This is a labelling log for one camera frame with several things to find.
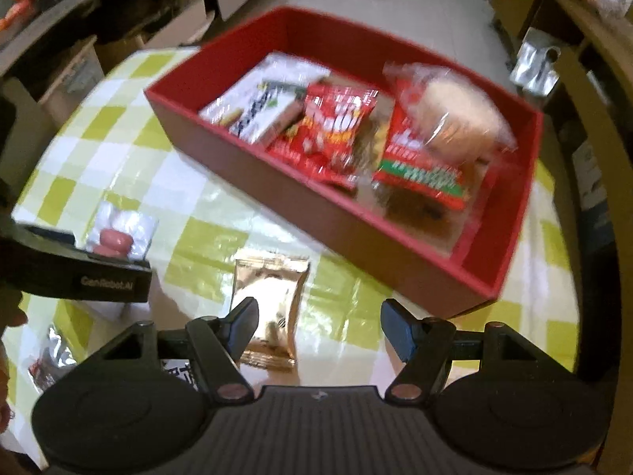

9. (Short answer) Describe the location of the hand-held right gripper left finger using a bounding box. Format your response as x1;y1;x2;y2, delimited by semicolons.
74;297;260;403

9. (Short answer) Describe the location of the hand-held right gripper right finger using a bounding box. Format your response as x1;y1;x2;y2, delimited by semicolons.
381;298;569;403

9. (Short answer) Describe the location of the gold foil snack packet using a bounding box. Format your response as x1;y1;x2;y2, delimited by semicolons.
232;252;311;373

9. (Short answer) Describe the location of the pink sausage packet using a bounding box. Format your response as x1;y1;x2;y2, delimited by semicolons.
83;200;159;261

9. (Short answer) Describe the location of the clear brown snack packet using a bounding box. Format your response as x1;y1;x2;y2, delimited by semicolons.
355;158;491;259

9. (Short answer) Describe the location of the red cardboard box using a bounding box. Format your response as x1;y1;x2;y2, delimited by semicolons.
143;5;545;300

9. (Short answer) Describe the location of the red green snack packet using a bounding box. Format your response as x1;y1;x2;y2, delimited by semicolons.
371;104;472;212

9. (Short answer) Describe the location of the white black striped packet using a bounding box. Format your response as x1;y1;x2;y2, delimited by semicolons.
230;80;306;146

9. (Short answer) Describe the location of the round rice cracker packet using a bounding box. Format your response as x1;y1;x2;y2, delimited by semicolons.
383;62;518;162

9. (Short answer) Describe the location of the white snack packet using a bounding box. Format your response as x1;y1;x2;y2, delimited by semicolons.
199;52;327;127

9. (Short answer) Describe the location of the person's left hand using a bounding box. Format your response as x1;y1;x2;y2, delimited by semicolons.
0;289;29;328

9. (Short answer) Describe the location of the white black print packet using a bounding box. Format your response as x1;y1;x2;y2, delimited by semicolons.
161;359;203;393

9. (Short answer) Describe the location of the silver crinkled snack packet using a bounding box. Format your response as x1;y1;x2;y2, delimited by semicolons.
27;324;81;397

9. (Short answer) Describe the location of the yellow checked tablecloth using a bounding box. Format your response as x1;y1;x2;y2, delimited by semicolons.
0;47;585;475

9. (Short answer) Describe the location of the beige storage box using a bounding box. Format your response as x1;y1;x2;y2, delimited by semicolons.
37;34;104;116

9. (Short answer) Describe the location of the open cardboard box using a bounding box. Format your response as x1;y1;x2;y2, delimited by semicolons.
143;0;217;51

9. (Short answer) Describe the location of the wooden shelf unit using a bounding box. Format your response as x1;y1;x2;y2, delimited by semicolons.
489;0;633;475

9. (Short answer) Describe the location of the silver foil bag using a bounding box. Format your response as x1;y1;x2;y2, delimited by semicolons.
509;27;563;98

